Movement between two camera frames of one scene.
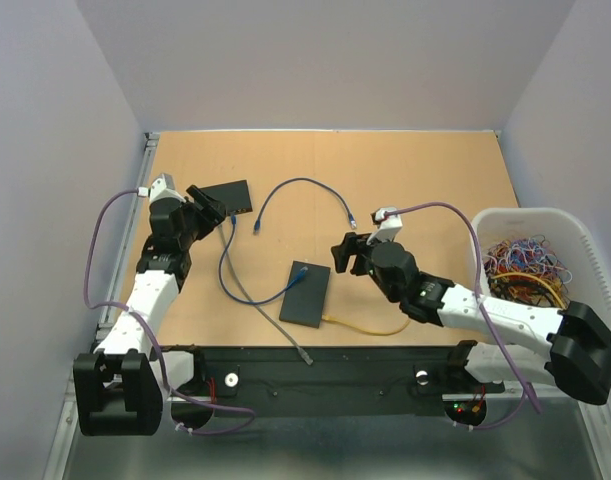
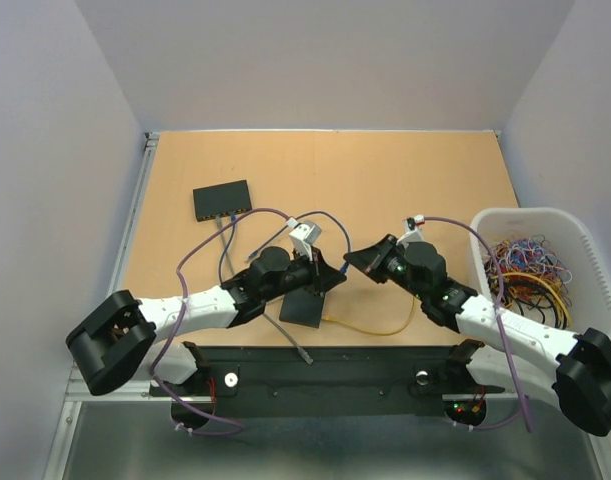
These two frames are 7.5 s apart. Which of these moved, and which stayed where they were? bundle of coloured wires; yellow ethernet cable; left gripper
Moved: left gripper
Stayed: bundle of coloured wires; yellow ethernet cable
